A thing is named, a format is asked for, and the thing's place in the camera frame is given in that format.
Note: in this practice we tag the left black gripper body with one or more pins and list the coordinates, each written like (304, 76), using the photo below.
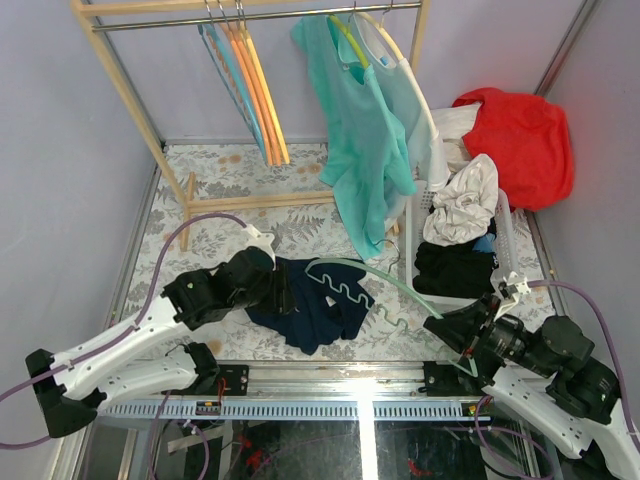
(278, 292)

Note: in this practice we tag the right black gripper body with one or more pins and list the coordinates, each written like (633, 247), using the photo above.
(471, 335)

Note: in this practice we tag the navy blue t shirt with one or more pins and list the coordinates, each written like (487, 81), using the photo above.
(330, 305)

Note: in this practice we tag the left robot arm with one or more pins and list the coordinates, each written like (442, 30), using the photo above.
(73, 387)

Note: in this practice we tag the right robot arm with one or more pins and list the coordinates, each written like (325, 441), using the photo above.
(548, 376)

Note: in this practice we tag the teal t shirt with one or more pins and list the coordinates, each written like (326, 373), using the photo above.
(368, 164)

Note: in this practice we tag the blue hanger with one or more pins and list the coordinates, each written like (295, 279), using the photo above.
(233, 80)

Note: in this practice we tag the orange hanger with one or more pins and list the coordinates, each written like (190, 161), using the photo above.
(256, 94)

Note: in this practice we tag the yellow green hanger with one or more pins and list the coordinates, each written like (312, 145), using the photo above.
(351, 40)

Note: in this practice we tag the black clothes in basket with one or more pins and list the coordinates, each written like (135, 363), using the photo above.
(457, 271)

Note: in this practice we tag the white cloth pile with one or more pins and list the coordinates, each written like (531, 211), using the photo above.
(465, 206)

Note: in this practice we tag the floral table mat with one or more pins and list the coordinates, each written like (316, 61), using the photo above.
(392, 331)

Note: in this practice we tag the white laundry basket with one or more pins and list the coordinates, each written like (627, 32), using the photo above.
(416, 212)

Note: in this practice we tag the red cloth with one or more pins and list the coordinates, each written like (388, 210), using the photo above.
(528, 140)

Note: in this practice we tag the wooden clothes rack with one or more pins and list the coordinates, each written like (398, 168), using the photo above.
(89, 15)

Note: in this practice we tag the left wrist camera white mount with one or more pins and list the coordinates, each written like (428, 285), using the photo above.
(260, 240)

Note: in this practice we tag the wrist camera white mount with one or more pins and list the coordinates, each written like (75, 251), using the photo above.
(260, 240)
(510, 287)

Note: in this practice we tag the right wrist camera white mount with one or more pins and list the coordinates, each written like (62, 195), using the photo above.
(510, 287)

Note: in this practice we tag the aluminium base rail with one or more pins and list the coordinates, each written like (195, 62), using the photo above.
(286, 390)

